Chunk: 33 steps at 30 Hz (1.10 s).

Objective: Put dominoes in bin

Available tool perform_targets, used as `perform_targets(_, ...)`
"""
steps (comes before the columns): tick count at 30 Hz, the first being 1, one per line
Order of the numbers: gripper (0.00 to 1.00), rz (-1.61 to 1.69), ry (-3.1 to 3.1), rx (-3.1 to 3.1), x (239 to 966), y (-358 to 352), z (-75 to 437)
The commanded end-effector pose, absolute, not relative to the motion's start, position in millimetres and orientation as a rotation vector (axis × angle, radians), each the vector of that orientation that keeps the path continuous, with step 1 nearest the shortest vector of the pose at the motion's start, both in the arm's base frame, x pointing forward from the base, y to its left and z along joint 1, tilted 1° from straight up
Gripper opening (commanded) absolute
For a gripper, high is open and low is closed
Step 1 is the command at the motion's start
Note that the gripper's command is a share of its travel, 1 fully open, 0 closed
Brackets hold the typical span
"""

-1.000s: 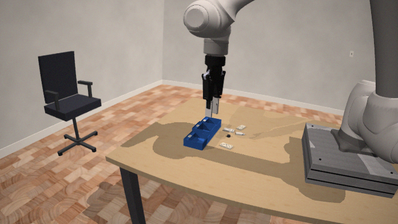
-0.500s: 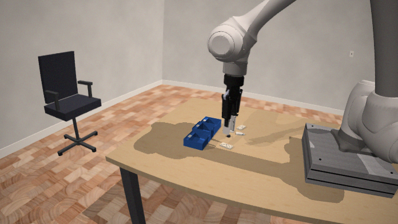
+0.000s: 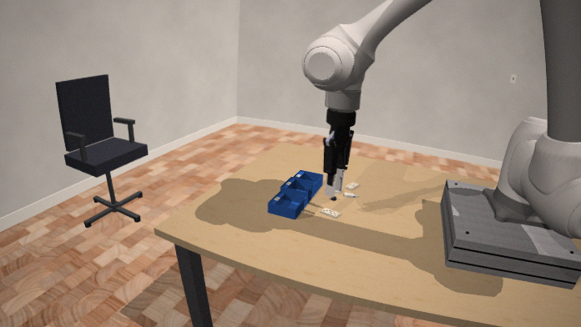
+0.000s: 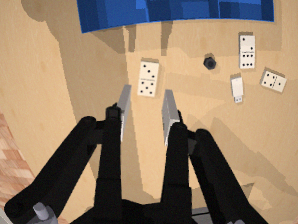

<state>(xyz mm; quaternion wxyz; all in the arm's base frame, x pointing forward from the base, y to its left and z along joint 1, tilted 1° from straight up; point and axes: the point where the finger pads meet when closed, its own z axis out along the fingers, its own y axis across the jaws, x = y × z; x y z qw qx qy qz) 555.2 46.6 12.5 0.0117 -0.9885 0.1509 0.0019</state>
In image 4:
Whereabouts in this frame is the white usb stick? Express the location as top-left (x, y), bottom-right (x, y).
top-left (230, 76), bottom-right (243, 103)

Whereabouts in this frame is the white domino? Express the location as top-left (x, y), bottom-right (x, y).
top-left (259, 70), bottom-right (287, 92)
top-left (238, 35), bottom-right (255, 69)
top-left (137, 61), bottom-right (159, 97)

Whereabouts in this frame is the blue rack of bins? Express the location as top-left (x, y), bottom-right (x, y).
top-left (76, 0), bottom-right (274, 34)

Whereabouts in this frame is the dark grey hex nut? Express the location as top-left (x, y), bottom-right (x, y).
top-left (203, 57), bottom-right (217, 70)

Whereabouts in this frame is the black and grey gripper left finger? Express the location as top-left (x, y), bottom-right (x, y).
top-left (4, 84), bottom-right (132, 224)

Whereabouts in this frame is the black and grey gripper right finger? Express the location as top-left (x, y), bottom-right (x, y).
top-left (160, 89), bottom-right (268, 224)

